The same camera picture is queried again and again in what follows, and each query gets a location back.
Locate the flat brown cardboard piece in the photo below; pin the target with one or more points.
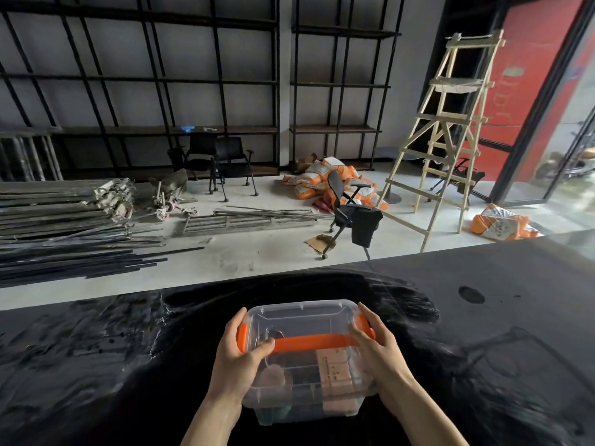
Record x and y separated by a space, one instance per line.
318 243

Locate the brown cardboard packet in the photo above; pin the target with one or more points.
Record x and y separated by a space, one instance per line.
337 371

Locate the black garment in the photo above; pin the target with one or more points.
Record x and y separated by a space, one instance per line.
367 227

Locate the person's right hand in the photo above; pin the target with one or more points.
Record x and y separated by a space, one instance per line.
383 362

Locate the flat metal grid frame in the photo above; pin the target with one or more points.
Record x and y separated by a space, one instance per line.
223 223

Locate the clear plastic storage box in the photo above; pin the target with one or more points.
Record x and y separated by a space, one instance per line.
302 413

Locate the grey dusty bag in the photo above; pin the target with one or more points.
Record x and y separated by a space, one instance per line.
174 181

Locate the pile of black metal rods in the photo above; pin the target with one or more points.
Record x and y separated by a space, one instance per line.
69 264

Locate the wooden step ladder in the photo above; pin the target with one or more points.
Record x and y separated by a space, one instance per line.
458 83

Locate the pile of orange sacks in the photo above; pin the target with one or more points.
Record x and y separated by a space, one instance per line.
309 181

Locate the scaffold caster wheels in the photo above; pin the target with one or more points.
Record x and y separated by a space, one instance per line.
162 213

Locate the black framed glass door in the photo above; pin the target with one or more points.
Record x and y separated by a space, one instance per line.
541 102

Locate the person's left hand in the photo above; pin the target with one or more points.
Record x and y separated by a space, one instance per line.
234 366

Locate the black metal shelving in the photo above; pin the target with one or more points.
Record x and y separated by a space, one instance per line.
246 130

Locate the black office swivel chair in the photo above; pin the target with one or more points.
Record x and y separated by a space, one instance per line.
335 183

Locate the grey scaffold frames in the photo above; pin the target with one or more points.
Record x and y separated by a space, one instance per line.
28 132

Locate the black folding stand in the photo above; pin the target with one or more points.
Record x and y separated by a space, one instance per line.
469 176

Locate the round pedestal table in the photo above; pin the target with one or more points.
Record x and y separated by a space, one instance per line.
390 198

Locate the single orange white sack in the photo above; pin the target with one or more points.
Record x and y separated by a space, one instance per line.
502 225

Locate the red door panel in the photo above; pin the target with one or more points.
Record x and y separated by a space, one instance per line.
520 64

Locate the stack of grey metal planks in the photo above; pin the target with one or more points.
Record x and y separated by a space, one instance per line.
56 204

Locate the brown cardboard box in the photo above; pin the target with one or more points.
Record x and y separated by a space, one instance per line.
306 163

